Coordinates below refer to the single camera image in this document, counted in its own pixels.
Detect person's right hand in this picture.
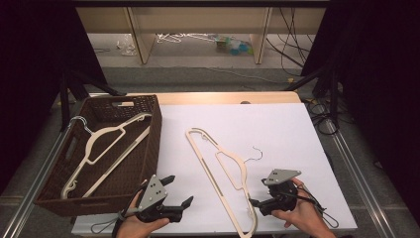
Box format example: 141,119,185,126
270,177,336,238

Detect black tripod stand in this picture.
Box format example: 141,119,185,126
282,62,345,128
58,67,127,133

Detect black cord loop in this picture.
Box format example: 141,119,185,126
296,184,341,230

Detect clear plastic bag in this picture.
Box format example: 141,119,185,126
115,33,137,57

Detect aluminium frame rail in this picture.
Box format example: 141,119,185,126
1,98,83,238
325,118,397,238

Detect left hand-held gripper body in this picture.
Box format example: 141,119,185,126
134,174,184,223

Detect white paper sheet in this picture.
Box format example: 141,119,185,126
70,102,359,236

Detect cream plastic clothes hanger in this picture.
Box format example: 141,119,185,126
59,112,154,200
185,127,264,238

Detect pile of coloured plastic packaging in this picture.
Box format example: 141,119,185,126
215,35,255,57

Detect pile of white wire hangers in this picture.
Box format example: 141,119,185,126
156,32,219,45

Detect grey cord loop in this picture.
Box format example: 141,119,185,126
89,211,128,235

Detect brown woven basket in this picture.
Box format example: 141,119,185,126
33,93,163,217

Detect black curtain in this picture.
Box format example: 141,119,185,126
301,0,420,229
0,0,108,196

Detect bundle of black cables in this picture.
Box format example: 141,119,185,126
265,7,315,68

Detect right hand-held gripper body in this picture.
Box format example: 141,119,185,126
259,169,302,217

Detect person's left hand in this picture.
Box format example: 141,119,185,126
115,179,171,238

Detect beige wooden shelf unit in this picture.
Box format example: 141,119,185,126
74,6,328,65

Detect black floor cables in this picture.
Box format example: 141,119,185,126
305,97,348,136

